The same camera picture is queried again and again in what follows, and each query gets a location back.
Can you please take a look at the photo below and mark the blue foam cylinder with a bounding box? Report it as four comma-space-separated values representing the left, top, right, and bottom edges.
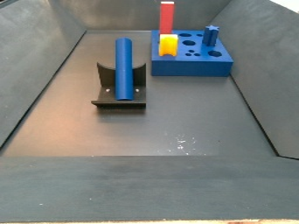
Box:
116, 38, 134, 101

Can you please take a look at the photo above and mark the blue star-shaped foam peg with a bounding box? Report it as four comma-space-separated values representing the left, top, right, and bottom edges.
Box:
202, 25, 220, 46

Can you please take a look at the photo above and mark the black curved cradle stand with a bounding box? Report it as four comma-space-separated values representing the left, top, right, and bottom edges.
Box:
91, 64, 146, 109

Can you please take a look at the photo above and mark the blue foam block with holes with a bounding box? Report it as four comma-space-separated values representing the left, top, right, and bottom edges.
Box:
151, 30, 234, 77

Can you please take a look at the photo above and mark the yellow notched foam block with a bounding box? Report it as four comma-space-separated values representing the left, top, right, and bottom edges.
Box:
159, 34, 179, 56

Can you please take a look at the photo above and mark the red rectangular foam block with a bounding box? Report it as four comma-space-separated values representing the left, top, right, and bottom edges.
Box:
159, 1, 175, 34

